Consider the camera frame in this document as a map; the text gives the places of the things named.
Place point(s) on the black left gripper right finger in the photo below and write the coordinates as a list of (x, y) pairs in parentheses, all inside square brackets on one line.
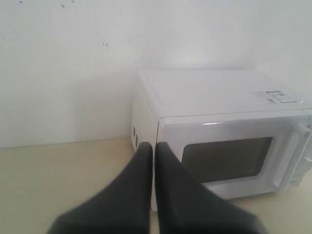
[(185, 206)]

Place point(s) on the white microwave door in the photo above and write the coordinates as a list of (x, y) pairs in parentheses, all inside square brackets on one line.
[(241, 154)]

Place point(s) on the white microwave oven body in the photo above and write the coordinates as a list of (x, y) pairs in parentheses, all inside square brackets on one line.
[(183, 93)]

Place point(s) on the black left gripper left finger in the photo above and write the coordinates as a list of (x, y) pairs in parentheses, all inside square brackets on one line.
[(123, 207)]

